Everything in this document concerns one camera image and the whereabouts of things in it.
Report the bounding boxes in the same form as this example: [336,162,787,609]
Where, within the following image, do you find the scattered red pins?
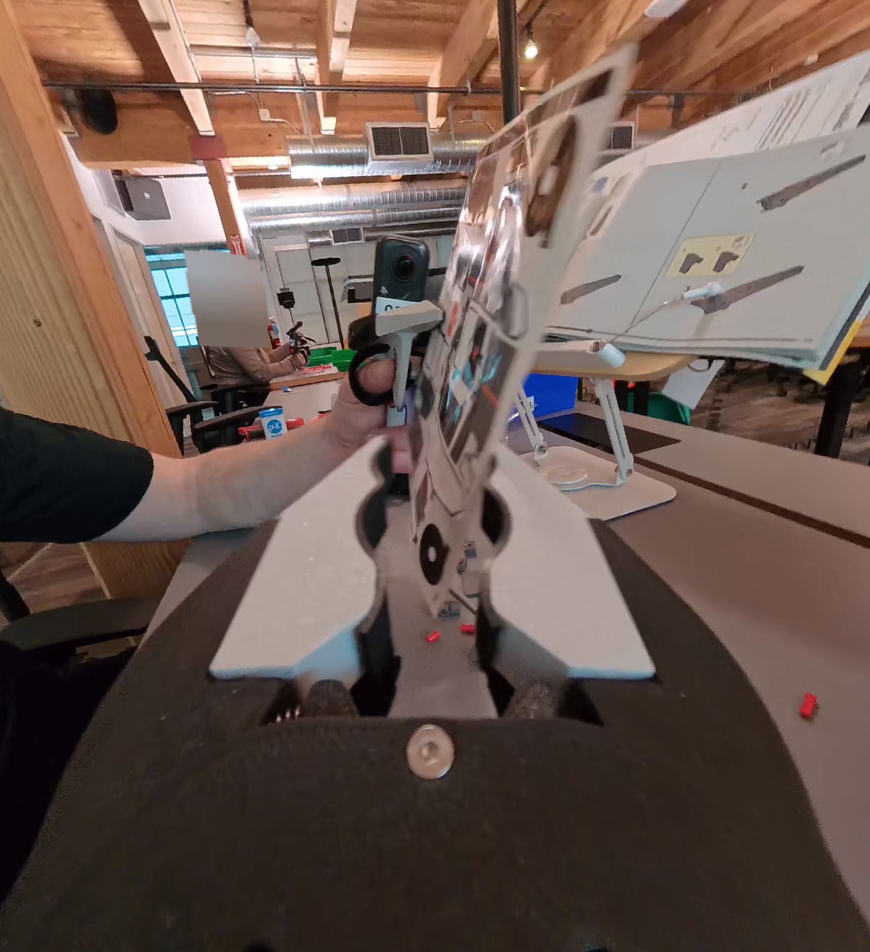
[424,623,820,721]

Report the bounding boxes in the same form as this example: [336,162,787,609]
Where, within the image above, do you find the white paper sign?
[614,33,870,161]

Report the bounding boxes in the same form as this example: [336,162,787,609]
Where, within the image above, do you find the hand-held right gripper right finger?
[476,463,658,718]

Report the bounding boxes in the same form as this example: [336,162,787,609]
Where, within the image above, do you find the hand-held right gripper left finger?
[208,437,402,718]

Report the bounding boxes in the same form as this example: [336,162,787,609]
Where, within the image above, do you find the open instruction booklet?
[543,112,870,370]

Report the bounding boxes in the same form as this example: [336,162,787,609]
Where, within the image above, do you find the sticker sheet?
[405,41,638,620]

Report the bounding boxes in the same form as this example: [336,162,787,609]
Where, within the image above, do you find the blue plastic bin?
[522,372,581,419]

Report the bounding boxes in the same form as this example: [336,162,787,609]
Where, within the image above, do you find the cream book stand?
[505,342,719,523]

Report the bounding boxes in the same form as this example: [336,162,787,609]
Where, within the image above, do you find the silver air duct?
[242,134,484,240]

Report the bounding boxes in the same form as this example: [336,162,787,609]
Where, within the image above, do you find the black floor lamp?
[311,256,345,351]

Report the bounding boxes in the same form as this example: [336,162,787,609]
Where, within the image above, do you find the person's left hand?
[323,374,415,475]

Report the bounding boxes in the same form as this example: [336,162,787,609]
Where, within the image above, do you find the black office chair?
[145,335,272,456]

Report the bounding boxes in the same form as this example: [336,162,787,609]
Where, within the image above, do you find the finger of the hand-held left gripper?
[374,299,445,338]

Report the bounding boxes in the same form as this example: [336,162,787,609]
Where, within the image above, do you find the black wall speaker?
[111,171,173,222]

